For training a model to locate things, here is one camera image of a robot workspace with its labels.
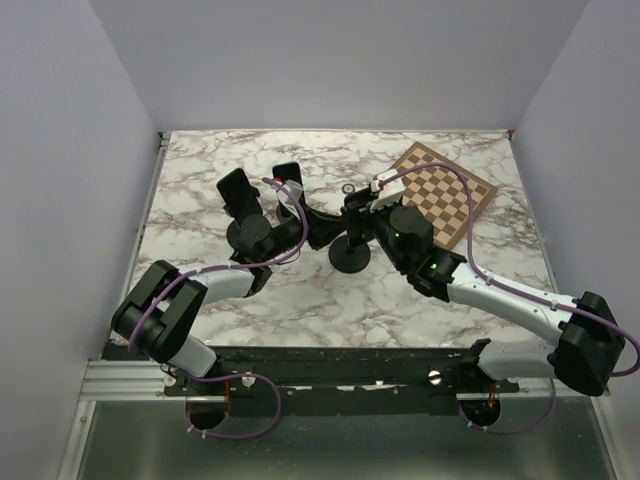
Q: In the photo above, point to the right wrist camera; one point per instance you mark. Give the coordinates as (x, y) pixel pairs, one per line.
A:
(387, 189)

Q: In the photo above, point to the blue phone on wooden stand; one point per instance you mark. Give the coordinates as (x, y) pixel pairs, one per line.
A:
(285, 172)

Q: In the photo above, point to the blue poker chip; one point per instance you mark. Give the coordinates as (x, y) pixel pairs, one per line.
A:
(348, 188)

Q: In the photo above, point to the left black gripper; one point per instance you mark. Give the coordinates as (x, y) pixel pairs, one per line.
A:
(322, 228)

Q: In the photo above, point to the black phone stand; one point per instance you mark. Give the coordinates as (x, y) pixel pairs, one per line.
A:
(350, 253)
(251, 232)

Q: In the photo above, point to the aluminium frame rail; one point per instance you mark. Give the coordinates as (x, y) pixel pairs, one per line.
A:
(107, 381)

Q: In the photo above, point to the black front mounting rail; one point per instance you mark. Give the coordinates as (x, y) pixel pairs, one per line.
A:
(307, 381)

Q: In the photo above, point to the black phone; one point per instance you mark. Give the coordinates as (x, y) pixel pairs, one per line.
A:
(241, 199)

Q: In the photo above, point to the round wooden phone stand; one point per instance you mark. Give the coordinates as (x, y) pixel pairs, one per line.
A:
(282, 213)

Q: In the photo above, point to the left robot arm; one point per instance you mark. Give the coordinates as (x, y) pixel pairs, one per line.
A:
(157, 315)

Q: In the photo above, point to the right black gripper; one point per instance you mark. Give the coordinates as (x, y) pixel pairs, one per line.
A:
(360, 210)

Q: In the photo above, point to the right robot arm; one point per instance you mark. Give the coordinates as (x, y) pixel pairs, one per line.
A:
(579, 341)

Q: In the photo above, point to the wooden chessboard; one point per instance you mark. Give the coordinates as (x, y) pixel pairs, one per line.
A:
(440, 196)

